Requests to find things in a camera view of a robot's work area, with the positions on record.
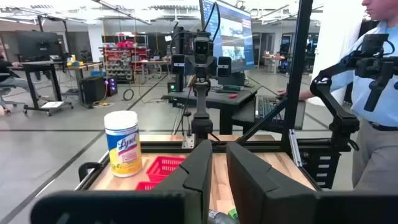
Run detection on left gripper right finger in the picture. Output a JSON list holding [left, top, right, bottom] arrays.
[[226, 141, 398, 224]]

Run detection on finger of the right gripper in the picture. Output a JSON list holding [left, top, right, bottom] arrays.
[[217, 56, 233, 78], [170, 54, 187, 76]]

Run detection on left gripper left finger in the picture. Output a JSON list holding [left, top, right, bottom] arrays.
[[30, 139, 214, 224]]

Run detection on red plastic basket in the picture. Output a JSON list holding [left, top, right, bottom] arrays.
[[145, 155, 187, 183], [134, 180, 161, 192]]

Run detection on large computer monitor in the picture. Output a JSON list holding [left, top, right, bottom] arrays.
[[198, 0, 256, 74]]

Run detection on black standing desk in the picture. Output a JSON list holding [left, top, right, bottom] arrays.
[[169, 79, 262, 135]]

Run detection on shelf with red bins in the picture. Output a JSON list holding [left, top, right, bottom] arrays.
[[101, 39, 149, 83]]

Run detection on black keyboard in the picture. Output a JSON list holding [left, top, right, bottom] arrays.
[[254, 95, 289, 123]]

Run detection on computer tower purple lights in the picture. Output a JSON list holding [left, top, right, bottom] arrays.
[[105, 77, 119, 96]]

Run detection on Lysol wipes canister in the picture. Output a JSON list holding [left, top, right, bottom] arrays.
[[103, 110, 143, 178]]

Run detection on wooden top desk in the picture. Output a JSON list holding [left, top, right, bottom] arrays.
[[67, 61, 104, 97]]

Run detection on black computer tower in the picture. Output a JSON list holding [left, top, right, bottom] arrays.
[[79, 76, 107, 109]]

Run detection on black office desk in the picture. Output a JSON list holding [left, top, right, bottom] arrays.
[[8, 60, 75, 117]]

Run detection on black monitor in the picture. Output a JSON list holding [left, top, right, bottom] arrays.
[[14, 30, 60, 62]]

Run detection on person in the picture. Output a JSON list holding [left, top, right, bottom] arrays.
[[0, 46, 41, 100], [298, 0, 398, 191]]

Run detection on office chair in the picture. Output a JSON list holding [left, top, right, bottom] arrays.
[[0, 86, 27, 114]]

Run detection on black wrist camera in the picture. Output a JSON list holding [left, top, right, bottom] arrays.
[[192, 36, 214, 57]]

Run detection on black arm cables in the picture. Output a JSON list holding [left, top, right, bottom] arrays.
[[202, 1, 221, 43]]

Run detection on silver aluminium rail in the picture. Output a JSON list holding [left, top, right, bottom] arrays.
[[287, 128, 303, 168]]

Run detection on silver mounting bracket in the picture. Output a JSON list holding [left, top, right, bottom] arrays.
[[181, 133, 196, 149]]

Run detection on black curved handle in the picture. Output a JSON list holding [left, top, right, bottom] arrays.
[[78, 161, 104, 182]]

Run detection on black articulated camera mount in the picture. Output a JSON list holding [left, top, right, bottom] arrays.
[[310, 33, 398, 152]]

